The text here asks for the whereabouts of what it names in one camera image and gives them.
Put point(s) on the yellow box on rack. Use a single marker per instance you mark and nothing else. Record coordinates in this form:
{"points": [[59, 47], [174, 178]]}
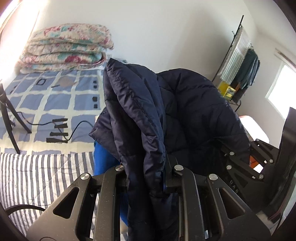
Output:
{"points": [[226, 90]]}

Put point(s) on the blue garment pile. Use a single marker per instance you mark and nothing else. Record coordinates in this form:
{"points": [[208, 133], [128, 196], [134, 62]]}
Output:
{"points": [[103, 161]]}

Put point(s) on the navy quilted puffer jacket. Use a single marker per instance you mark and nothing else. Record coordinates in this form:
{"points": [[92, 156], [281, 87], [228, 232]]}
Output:
{"points": [[148, 116]]}

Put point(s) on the blue striped bed cover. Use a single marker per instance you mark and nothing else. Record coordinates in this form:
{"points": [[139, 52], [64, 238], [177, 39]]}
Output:
{"points": [[39, 179]]}

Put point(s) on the folded floral quilt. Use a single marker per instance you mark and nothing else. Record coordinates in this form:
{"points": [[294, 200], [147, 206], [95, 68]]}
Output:
{"points": [[66, 47]]}

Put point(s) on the window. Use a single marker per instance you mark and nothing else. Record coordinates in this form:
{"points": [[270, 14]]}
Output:
{"points": [[281, 94]]}

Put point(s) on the striped hanging towel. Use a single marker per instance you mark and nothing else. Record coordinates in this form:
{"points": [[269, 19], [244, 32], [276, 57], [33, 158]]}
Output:
{"points": [[235, 56]]}

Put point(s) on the blue checked bed sheet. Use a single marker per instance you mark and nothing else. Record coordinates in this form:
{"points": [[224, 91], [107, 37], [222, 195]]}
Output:
{"points": [[58, 108]]}

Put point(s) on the black clothes rack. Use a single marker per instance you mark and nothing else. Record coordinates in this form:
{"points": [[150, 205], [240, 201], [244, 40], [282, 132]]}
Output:
{"points": [[236, 99]]}

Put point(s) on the orange box with white cloth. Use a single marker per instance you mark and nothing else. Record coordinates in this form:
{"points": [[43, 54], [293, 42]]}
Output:
{"points": [[253, 138]]}

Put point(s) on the dark hanging clothes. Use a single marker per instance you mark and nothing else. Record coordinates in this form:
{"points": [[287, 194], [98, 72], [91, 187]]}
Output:
{"points": [[248, 70]]}

